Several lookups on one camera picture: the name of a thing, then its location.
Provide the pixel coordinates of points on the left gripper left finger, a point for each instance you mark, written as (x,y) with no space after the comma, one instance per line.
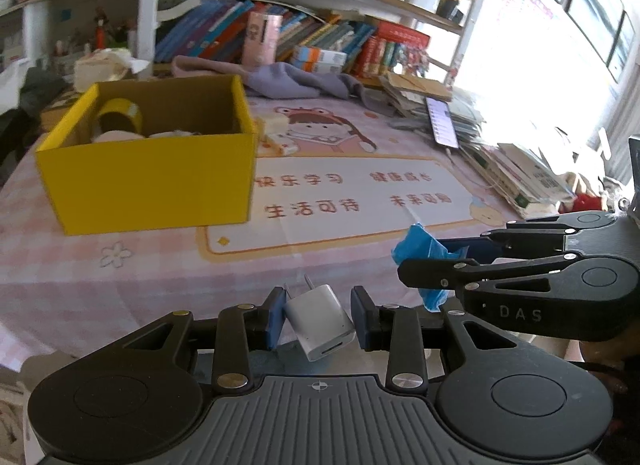
(242,329)

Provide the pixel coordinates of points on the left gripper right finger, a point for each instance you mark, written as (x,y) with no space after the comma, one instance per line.
(396,330)

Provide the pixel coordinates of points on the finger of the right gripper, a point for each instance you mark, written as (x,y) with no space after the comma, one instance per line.
(522,276)
(529,239)

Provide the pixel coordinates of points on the blue plastic bag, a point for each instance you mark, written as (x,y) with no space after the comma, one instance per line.
(419,244)

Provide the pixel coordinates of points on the white charger plug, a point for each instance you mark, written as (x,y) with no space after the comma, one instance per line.
(319,321)

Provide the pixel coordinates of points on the small white staple box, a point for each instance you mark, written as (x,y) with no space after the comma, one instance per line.
(281,144)

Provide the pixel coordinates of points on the beige eraser block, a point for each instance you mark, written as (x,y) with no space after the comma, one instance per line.
(271,124)

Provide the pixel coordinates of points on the pink cartoon desk mat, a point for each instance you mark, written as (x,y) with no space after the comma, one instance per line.
(334,217)

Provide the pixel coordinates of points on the smartphone with lit screen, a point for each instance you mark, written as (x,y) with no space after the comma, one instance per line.
(441,123)

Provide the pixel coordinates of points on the brown paper envelope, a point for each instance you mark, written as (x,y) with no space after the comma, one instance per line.
(419,85)

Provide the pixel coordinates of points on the yellow cardboard box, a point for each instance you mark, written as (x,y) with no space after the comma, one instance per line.
(192,163)

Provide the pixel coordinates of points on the red dictionary book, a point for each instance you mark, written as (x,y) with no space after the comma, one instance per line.
(365,57)

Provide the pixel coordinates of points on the pink plush toy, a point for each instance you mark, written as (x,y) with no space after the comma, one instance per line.
(116,136)

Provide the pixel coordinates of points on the orange white box lower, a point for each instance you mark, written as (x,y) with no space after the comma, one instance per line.
(318,67)

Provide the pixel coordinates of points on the orange white box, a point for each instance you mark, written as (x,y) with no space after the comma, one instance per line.
(318,67)
(314,54)

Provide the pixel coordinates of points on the purple grey cloth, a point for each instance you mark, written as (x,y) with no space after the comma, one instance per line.
(282,81)

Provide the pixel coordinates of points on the orange white box upper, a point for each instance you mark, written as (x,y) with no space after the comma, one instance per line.
(314,54)

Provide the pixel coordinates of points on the yellow tape roll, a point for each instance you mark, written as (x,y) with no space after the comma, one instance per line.
(118,114)

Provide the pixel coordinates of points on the pink cylindrical holder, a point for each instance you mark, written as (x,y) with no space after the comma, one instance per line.
(261,39)

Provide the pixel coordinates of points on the white crumpled bag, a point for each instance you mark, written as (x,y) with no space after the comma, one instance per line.
(105,65)

